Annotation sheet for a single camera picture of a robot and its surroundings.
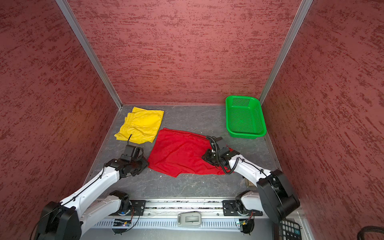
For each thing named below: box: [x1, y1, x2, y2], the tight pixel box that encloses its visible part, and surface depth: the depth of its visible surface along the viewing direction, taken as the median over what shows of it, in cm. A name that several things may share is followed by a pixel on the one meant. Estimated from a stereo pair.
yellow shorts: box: [114, 106, 165, 144], surface depth 108 cm
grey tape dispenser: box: [177, 211, 202, 228], surface depth 70 cm
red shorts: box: [148, 128, 234, 178], surface depth 94 cm
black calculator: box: [278, 219, 302, 240], surface depth 69 cm
